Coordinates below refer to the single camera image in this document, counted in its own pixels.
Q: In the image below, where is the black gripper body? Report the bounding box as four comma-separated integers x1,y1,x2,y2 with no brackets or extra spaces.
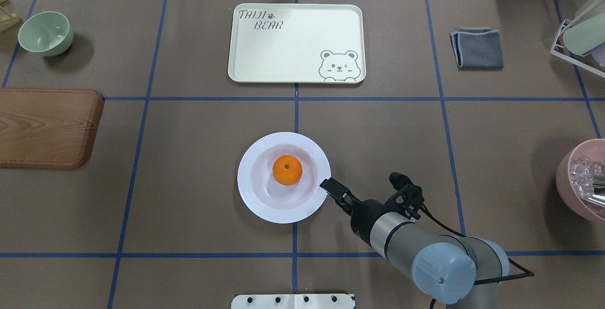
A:
335,191,361,215

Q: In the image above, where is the orange fruit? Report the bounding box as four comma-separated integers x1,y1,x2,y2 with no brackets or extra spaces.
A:
272,154,303,186

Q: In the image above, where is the white plate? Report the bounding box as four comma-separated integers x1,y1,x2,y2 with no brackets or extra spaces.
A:
236,132,331,223

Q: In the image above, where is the cream bear tray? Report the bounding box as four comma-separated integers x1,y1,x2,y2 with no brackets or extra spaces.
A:
227,3,367,84

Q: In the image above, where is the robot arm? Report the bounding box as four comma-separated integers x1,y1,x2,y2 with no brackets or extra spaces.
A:
320,172,510,309

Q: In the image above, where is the grey folded cloth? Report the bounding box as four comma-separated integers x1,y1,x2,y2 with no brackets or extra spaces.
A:
450,27,504,70

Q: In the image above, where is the pink bowl of ice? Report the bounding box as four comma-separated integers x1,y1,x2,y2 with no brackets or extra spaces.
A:
555,138,605,224

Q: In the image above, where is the metal scoop in bowl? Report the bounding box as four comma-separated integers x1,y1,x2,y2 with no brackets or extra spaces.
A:
577,173,605,206

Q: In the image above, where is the green cup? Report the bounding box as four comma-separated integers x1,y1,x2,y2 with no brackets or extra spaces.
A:
562,13,605,55

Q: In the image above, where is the wooden cutting board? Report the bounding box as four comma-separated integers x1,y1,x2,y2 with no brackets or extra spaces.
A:
0,88,104,170

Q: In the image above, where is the purple cup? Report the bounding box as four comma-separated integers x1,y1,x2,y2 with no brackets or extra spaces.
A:
590,43,605,68

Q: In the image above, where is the green bowl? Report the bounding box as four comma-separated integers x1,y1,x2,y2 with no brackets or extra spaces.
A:
18,11,74,57

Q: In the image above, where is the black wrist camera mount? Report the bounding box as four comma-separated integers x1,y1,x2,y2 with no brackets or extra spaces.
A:
384,172,426,220

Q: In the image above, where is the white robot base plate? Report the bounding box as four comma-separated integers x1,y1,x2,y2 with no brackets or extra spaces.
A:
231,293,356,309

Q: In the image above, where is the white wire cup rack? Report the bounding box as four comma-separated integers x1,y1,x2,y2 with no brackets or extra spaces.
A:
550,0,605,77

